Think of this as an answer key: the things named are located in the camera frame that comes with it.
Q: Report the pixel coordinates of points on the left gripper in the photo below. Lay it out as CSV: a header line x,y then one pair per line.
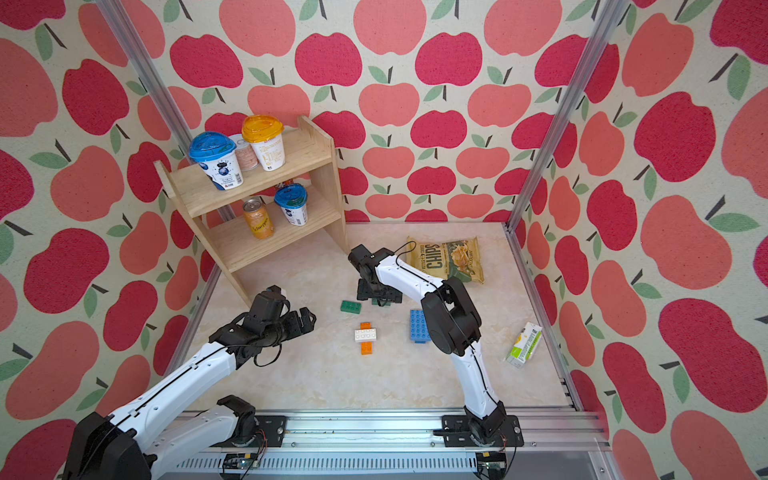
x,y
300,328

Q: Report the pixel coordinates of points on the orange lid yogurt cup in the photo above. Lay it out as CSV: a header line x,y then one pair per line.
x,y
264,135

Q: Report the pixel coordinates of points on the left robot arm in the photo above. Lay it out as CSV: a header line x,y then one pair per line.
x,y
138,439

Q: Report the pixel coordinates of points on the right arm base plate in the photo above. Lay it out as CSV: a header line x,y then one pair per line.
x,y
467,431

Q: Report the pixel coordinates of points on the left aluminium corner post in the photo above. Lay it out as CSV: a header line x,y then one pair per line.
x,y
167,114

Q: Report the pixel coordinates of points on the blue lid yogurt cup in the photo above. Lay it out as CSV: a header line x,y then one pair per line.
x,y
215,154
292,200

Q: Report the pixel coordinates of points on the blue lid yogurt cup upper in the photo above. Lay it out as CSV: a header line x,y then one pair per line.
x,y
215,154

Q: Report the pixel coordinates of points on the orange soda can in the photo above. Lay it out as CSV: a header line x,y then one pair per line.
x,y
257,218

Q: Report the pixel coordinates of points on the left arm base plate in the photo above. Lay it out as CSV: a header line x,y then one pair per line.
x,y
253,431

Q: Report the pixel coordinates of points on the yellow chips bag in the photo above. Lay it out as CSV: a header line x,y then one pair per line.
x,y
458,258

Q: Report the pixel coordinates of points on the small green white carton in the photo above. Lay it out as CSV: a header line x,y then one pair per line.
x,y
525,345

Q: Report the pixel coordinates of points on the white lego brick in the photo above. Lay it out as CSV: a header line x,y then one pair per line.
x,y
367,335

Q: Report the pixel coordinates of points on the aluminium corner post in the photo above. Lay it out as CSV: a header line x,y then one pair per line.
x,y
167,114
605,25

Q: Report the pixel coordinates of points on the pink yogurt cup behind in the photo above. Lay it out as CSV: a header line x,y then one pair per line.
x,y
245,155

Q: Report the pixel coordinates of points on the blue lid yogurt cup lower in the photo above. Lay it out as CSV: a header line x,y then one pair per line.
x,y
292,200

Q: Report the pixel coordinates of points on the aluminium front rail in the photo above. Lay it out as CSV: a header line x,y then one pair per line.
x,y
546,443

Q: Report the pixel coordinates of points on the light blue lego brick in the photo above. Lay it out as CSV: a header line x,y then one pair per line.
x,y
418,331

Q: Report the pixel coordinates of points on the wooden two-tier shelf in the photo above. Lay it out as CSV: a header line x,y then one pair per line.
x,y
309,149

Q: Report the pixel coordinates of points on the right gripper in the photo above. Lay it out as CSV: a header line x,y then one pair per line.
x,y
364,291

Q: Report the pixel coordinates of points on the right aluminium corner post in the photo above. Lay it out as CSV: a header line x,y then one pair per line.
x,y
605,25

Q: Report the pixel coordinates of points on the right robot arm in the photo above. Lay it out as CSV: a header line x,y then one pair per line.
x,y
453,324

